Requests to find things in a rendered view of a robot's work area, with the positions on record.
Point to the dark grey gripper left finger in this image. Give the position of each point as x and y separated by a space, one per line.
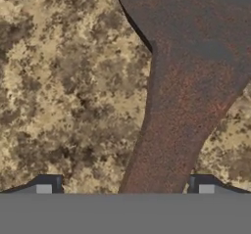
49 183

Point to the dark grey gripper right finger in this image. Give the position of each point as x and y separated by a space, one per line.
206 183

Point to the rusty dark brown pan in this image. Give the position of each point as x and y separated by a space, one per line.
189 65

